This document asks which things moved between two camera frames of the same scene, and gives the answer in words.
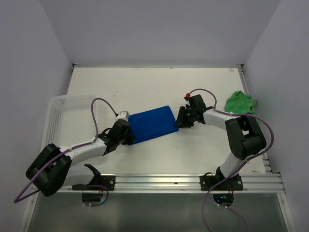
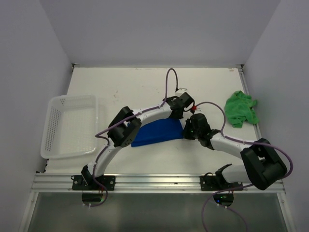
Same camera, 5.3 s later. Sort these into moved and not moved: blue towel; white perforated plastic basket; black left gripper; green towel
Moved: blue towel; black left gripper
Not moved: green towel; white perforated plastic basket
